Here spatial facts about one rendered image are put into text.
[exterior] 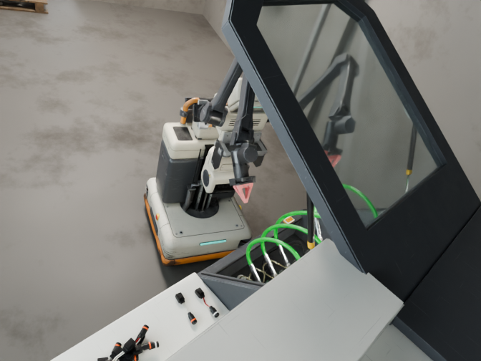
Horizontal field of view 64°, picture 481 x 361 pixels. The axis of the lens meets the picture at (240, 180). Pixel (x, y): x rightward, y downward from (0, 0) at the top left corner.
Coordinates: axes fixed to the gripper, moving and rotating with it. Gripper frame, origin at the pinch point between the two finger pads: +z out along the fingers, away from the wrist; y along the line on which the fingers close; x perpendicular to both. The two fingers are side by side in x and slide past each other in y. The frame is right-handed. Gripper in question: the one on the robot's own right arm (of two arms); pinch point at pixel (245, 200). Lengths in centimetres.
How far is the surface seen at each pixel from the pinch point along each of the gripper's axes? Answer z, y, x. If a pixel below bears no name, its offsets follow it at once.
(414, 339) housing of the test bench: 30, 71, -6
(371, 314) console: 20, 71, -18
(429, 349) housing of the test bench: 32, 74, -5
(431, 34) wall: -82, -30, 191
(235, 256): 23.4, -11.9, -1.5
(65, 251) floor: 25, -147, -51
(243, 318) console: 13, 64, -44
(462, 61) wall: -57, -9, 186
